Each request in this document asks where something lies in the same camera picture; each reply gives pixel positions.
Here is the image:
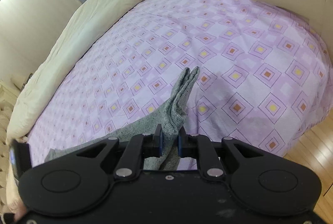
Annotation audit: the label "grey knit pants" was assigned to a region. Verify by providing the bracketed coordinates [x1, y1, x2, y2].
[44, 66, 200, 171]

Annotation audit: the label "pink patterned bed sheet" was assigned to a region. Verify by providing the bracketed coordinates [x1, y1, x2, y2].
[29, 0, 332, 165]

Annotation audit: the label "cream duvet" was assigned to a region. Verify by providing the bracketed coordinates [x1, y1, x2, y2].
[6, 0, 144, 144]

